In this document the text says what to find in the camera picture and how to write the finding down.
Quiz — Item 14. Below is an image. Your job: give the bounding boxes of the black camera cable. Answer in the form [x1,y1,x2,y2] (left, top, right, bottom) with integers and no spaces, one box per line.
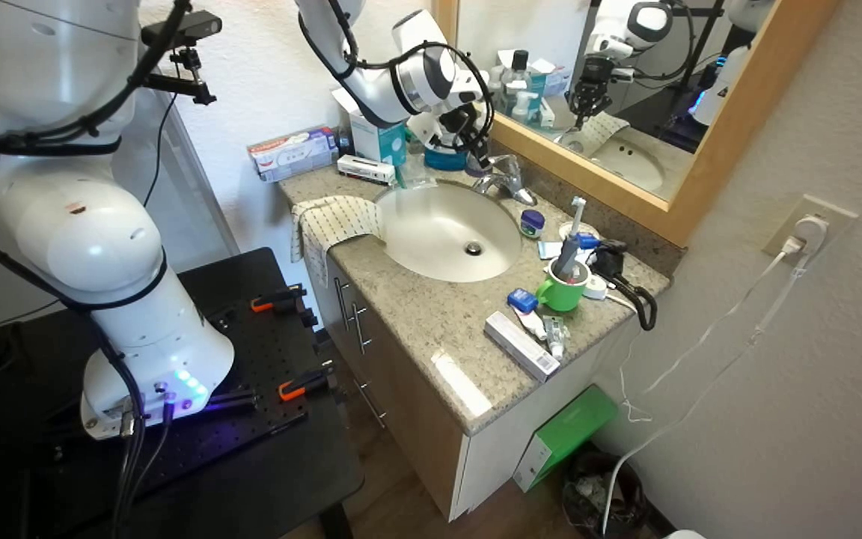
[141,92,180,208]

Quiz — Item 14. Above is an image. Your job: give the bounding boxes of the white toothpaste tube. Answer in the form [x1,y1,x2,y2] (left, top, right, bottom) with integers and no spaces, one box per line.
[515,302,567,363]

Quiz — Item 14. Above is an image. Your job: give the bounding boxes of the green plastic cup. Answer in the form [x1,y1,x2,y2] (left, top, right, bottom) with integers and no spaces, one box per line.
[536,266,590,318]

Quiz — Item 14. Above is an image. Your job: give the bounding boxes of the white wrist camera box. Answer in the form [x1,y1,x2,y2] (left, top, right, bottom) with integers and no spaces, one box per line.
[404,103,449,143]

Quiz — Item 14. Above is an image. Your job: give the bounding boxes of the white power cable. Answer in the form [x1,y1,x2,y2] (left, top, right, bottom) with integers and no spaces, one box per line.
[597,233,823,535]

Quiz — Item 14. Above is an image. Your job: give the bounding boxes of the white oval sink basin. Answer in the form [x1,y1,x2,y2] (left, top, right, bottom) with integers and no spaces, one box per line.
[374,179,520,284]

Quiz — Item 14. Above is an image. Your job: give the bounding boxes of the white striped hand towel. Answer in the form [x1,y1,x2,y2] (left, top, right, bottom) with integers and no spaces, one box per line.
[289,196,386,302]

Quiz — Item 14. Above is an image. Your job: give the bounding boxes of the orange black clamp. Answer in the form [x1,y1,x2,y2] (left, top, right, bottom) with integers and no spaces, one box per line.
[276,363,339,408]
[249,284,321,327]

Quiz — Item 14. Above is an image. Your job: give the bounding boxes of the tissue box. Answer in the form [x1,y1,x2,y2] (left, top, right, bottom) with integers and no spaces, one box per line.
[246,125,340,187]

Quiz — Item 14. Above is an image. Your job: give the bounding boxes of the blue white electric toothbrush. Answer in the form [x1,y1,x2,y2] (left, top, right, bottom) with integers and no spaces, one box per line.
[547,196,593,284]

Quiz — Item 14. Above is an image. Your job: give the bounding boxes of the black robot table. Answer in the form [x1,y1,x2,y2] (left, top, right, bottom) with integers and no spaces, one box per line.
[0,247,365,539]

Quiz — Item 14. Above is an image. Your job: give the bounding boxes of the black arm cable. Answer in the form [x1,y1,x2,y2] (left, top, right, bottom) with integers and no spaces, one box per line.
[294,0,494,107]

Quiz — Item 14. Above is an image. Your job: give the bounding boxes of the gray base cable bundle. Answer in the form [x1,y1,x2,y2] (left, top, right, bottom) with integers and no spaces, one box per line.
[105,347,180,539]

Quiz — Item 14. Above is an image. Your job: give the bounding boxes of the small white carton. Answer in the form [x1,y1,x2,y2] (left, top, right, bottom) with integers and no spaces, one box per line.
[334,152,397,188]

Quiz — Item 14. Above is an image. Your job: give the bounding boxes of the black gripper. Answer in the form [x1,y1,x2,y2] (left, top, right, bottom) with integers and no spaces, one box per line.
[436,92,500,175]

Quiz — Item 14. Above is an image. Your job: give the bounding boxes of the long white toothpaste box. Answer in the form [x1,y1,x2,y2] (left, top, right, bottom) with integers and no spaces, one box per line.
[482,308,563,381]

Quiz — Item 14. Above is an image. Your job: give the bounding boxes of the black external camera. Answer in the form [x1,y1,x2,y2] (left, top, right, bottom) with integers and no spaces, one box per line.
[141,8,225,52]

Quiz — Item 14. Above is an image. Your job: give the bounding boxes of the black trash bin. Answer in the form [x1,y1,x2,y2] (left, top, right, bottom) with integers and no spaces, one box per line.
[559,443,672,539]

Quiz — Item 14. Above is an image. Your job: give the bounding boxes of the chrome sink faucet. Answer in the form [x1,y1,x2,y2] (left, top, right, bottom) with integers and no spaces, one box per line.
[470,152,539,211]

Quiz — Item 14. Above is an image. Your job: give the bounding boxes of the wood framed wall mirror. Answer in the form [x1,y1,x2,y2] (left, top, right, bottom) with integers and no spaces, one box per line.
[428,0,844,250]

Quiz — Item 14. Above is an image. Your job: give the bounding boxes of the blue floss container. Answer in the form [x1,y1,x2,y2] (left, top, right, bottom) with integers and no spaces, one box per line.
[506,287,541,314]

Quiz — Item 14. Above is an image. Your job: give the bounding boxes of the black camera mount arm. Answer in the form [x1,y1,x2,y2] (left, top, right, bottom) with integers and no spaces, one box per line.
[142,47,217,107]

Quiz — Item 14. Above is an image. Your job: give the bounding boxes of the flat white bar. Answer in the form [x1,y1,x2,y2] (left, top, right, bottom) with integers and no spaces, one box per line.
[428,350,494,419]

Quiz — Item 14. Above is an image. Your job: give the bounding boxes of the small blue jar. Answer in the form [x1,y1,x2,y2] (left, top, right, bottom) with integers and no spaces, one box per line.
[518,208,547,242]

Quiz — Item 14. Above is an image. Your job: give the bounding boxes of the granite top vanity cabinet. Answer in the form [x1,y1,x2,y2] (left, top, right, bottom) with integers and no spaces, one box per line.
[277,163,672,523]

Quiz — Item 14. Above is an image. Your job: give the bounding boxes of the white wall outlet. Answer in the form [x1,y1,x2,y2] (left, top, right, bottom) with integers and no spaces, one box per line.
[759,191,858,266]

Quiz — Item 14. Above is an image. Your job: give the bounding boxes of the green white cardboard box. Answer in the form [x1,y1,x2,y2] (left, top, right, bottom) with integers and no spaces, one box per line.
[512,384,621,495]

